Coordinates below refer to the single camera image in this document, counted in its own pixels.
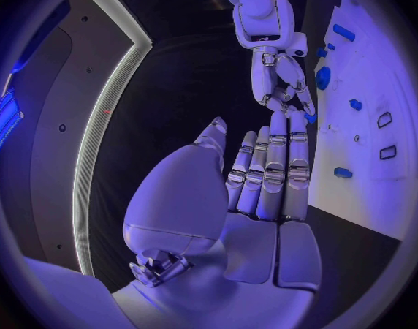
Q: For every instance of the long blue block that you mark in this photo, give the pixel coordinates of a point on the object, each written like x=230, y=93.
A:
x=344, y=33

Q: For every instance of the blue gear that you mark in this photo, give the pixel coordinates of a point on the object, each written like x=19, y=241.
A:
x=322, y=78

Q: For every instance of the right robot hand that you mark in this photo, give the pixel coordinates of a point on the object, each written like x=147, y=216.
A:
x=263, y=76

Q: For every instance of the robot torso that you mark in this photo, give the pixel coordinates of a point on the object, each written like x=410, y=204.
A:
x=51, y=142

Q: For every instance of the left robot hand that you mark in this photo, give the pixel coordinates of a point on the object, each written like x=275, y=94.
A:
x=202, y=252

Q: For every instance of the white task board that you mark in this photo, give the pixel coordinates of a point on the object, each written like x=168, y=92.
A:
x=366, y=170

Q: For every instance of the small blue peg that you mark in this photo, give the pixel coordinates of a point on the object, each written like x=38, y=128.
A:
x=330, y=46

